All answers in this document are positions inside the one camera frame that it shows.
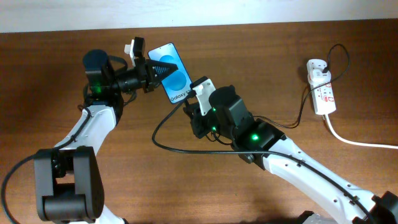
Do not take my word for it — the white USB charger plug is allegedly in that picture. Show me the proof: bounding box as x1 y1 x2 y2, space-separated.
308 69 331 85

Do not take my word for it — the blue screen smartphone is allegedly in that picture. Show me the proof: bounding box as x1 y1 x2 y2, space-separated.
148 42 192 104

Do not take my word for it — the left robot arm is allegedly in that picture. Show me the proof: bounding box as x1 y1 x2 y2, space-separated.
34 49 178 223

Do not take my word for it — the white power strip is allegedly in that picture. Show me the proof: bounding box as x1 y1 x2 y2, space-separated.
307 59 336 115

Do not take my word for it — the black charging cable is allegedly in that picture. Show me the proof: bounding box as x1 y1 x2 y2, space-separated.
253 44 351 129

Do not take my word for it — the left black camera cable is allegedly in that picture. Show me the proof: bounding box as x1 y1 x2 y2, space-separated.
0 55 137 224

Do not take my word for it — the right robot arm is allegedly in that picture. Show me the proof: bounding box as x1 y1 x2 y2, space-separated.
184 83 397 223

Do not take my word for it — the white power strip cord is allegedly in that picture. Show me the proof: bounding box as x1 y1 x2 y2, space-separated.
323 114 398 150

